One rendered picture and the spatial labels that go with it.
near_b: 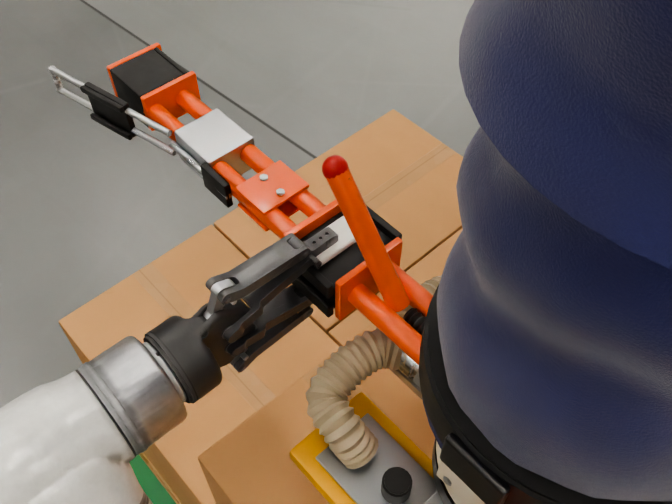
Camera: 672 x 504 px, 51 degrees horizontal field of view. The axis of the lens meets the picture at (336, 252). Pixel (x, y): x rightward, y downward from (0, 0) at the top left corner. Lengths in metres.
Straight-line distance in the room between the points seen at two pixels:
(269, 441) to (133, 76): 0.48
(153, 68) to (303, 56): 2.14
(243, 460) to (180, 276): 0.73
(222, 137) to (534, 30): 0.57
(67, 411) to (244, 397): 0.83
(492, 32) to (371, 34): 2.85
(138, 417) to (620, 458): 0.37
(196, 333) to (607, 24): 0.46
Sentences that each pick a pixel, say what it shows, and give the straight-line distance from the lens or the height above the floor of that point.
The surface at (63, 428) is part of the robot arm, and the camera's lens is 0.59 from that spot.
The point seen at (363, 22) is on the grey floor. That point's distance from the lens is 3.20.
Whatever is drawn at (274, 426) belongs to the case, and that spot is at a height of 0.94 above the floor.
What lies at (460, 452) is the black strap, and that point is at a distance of 0.46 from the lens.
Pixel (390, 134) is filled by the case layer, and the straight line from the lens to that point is 1.84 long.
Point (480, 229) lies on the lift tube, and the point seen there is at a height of 1.53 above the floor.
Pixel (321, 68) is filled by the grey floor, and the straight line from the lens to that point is 2.94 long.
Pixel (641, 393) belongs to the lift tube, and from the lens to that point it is 0.36.
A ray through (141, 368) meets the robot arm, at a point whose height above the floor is 1.28.
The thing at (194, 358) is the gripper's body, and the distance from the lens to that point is 0.61.
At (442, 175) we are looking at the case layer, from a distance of 1.75.
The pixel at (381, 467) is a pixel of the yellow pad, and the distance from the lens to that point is 0.70.
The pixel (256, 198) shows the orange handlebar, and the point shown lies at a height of 1.25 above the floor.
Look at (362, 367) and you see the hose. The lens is 0.68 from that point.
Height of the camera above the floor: 1.79
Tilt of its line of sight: 52 degrees down
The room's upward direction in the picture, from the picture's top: straight up
